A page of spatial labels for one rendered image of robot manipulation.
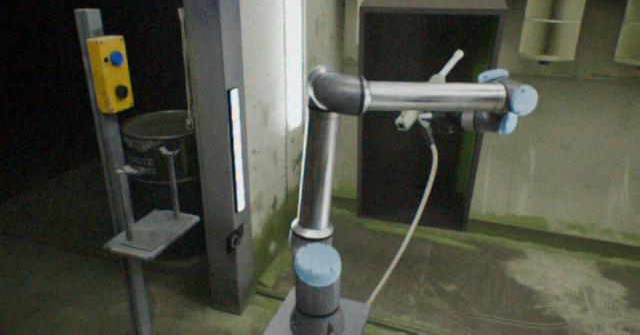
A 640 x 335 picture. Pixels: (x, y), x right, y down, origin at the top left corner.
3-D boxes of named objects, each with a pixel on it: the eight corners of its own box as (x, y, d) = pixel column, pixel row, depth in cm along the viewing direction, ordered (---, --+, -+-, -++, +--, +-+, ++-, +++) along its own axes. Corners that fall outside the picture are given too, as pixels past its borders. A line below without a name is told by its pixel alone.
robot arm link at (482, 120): (518, 101, 154) (520, 127, 157) (482, 100, 162) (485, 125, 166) (506, 112, 148) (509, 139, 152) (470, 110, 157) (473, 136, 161)
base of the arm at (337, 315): (335, 350, 144) (336, 325, 141) (280, 335, 150) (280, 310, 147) (351, 311, 161) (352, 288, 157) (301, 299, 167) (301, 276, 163)
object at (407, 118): (421, 163, 178) (402, 118, 167) (411, 162, 182) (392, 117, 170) (476, 89, 200) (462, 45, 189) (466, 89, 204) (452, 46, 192)
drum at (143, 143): (122, 244, 316) (101, 123, 283) (191, 213, 357) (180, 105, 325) (172, 277, 281) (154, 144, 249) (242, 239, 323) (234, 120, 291)
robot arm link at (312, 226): (290, 281, 159) (307, 70, 133) (286, 253, 175) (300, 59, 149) (332, 280, 162) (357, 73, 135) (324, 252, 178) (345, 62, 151)
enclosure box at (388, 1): (365, 182, 289) (370, -13, 224) (464, 193, 275) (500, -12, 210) (356, 217, 260) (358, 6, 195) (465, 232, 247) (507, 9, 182)
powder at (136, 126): (106, 127, 285) (106, 125, 284) (180, 110, 324) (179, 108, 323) (155, 147, 253) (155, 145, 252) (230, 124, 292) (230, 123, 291)
